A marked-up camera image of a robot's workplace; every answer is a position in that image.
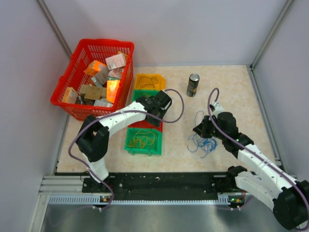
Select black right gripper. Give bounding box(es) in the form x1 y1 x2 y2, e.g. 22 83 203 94
193 115 226 140

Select blue wire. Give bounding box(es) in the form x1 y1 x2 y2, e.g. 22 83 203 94
187 110 219 159

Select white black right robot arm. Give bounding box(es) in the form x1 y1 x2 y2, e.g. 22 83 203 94
193 112 309 230

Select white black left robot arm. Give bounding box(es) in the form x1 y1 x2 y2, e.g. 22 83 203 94
76 90 172 192

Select red plastic bin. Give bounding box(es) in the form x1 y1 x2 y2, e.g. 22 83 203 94
128 120 163 133

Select green plastic bin upper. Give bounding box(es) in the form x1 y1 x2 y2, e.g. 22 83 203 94
130 90 159 110

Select green plastic bin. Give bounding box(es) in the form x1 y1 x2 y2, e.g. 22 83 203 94
124 128 163 156
130 90 159 110

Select yellow plastic bin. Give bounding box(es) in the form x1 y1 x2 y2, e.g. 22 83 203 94
134 73 166 91

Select green plastic bin lower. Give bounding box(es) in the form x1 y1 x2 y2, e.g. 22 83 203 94
124 128 163 156

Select dark drink can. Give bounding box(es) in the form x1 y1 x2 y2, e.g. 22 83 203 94
186 73 200 97

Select bright orange box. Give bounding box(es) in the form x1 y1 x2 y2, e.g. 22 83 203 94
106 79 120 103

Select pink white box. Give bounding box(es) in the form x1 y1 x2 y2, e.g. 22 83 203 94
105 53 126 70

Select brown cardboard box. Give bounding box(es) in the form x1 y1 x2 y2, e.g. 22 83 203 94
79 85 107 100

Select yellow box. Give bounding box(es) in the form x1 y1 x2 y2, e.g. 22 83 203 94
61 87 78 104

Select red plastic basket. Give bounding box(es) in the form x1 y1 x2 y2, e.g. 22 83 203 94
50 39 134 121

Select yellow wires in bin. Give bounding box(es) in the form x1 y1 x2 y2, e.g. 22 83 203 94
127 129 157 148

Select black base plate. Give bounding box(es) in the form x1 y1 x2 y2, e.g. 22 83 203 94
82 172 245 202

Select grey slotted cable duct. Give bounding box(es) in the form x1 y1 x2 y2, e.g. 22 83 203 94
48 194 244 205

